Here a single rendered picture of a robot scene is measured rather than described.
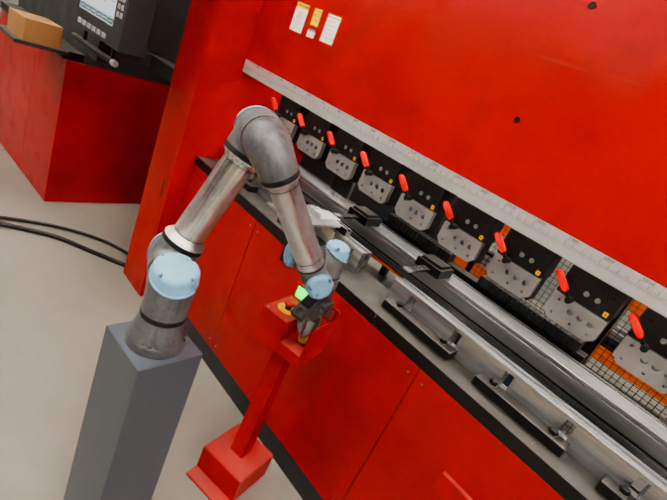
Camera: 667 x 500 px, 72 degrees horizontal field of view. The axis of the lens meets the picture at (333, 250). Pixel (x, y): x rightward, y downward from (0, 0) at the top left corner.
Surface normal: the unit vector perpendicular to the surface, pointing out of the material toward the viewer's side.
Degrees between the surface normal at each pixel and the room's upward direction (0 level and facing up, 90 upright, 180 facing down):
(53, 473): 0
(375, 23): 90
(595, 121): 90
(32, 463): 0
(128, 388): 90
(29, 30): 90
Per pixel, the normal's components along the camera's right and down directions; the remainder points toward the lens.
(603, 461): -0.68, 0.02
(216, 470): -0.52, 0.14
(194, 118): 0.63, 0.52
